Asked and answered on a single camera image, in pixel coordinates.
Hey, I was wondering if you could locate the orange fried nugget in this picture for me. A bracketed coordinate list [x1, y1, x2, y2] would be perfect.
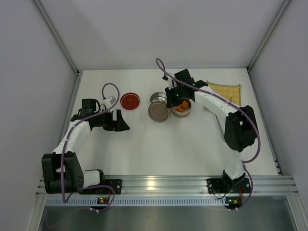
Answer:
[174, 106, 186, 113]
[180, 101, 189, 110]

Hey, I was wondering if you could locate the brown metal lunch tin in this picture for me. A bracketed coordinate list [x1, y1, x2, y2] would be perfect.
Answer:
[171, 99, 192, 118]

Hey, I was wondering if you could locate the brown round lid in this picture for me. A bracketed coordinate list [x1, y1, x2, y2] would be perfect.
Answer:
[148, 102, 170, 123]

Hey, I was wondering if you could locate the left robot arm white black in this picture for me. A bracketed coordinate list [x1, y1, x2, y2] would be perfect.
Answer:
[41, 97, 130, 195]

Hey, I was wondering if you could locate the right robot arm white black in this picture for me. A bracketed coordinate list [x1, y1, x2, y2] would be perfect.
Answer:
[163, 69, 260, 191]

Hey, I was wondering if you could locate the red metal lunch tin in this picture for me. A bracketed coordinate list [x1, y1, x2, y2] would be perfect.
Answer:
[150, 92, 167, 104]

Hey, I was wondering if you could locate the red round lid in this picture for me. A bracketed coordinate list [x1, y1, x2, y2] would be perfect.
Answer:
[120, 92, 140, 110]

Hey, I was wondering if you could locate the bamboo sushi mat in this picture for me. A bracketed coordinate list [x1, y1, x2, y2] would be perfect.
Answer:
[207, 81, 242, 106]

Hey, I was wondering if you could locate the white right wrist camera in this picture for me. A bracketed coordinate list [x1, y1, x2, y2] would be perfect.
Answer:
[162, 75, 178, 88]

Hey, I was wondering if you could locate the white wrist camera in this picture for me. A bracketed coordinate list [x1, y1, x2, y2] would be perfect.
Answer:
[101, 96, 116, 110]
[162, 75, 178, 88]

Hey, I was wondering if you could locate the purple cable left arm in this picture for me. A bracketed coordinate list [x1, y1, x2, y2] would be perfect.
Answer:
[61, 83, 121, 214]

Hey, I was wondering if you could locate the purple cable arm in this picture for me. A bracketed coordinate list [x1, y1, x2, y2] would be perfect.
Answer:
[155, 58, 262, 212]
[61, 83, 121, 214]

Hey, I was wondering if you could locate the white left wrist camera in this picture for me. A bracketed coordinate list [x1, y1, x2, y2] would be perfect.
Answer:
[101, 96, 116, 110]

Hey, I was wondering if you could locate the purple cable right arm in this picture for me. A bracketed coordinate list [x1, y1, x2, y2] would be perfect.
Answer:
[155, 58, 262, 212]

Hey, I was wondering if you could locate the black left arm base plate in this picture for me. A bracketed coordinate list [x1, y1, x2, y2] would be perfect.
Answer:
[80, 179, 122, 195]

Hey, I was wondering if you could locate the slotted cable duct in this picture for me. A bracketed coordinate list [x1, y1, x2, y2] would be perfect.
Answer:
[45, 196, 233, 207]

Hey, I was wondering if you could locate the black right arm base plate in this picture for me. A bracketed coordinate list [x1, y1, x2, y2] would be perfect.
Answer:
[206, 178, 251, 195]

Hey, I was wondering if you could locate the aluminium mounting rail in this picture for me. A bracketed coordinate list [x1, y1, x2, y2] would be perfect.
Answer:
[36, 175, 299, 196]

